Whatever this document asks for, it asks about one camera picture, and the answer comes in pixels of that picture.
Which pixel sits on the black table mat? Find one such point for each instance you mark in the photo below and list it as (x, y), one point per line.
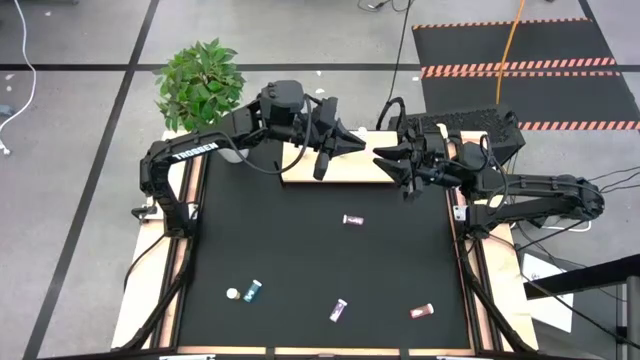
(280, 225)

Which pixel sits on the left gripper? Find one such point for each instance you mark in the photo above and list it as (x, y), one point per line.
(325, 130)

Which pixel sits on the black desk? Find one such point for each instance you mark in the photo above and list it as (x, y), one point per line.
(590, 275)

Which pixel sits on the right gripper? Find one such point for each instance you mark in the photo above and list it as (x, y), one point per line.
(430, 160)

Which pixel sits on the blue translucent pill bottle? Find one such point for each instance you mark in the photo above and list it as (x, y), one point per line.
(252, 291)

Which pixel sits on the purple translucent pill bottle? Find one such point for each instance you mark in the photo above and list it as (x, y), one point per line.
(338, 311)
(354, 220)
(362, 131)

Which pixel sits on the silver metal bracket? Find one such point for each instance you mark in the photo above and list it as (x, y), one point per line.
(187, 357)
(457, 358)

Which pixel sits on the red translucent pill bottle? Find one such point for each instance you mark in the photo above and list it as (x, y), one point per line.
(422, 311)

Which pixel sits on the black floor mat striped edges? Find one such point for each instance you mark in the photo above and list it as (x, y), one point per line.
(550, 95)

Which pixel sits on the small blue object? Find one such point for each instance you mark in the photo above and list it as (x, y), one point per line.
(5, 110)

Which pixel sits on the white paper sheet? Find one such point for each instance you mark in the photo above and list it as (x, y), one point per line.
(537, 267)

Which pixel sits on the green plant in white pot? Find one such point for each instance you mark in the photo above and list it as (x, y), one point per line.
(200, 85)

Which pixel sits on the black clamp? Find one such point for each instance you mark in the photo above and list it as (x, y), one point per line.
(145, 213)

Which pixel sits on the yellow translucent pill bottle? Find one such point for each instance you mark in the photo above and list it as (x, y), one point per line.
(232, 293)

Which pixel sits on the wooden shelf with black frame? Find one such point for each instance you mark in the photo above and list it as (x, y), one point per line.
(350, 170)

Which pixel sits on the white mounting plate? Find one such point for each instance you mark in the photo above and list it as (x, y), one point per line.
(460, 214)

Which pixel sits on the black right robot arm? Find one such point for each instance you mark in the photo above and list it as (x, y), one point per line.
(540, 192)

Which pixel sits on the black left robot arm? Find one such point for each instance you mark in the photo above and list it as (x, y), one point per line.
(195, 151)

